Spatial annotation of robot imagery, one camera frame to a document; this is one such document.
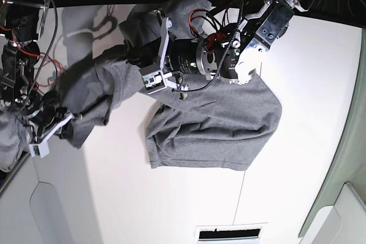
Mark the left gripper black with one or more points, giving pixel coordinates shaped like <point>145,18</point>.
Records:
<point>216,56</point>

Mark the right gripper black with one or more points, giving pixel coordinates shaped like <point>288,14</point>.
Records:
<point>45,113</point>

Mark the grey t-shirt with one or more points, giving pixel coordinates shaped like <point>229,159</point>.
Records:
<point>224,126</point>

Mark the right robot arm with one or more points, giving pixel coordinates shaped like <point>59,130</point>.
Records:
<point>28,75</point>

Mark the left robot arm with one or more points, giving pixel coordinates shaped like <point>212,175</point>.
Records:
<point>189,37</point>

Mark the grey clothes pile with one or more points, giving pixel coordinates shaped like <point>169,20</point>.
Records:
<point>13,141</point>

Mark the white bin left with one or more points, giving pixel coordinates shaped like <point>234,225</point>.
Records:
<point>31,210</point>

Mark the white bin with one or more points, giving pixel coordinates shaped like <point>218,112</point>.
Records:
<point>31,210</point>
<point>343,222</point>

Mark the white bin right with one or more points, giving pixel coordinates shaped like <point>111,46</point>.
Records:
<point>343,222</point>

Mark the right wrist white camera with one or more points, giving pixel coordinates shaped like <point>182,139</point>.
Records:
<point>39,149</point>

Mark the wrist white camera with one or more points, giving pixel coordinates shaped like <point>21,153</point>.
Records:
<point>39,149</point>
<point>153,78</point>

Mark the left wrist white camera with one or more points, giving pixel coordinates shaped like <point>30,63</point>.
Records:
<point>153,78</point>

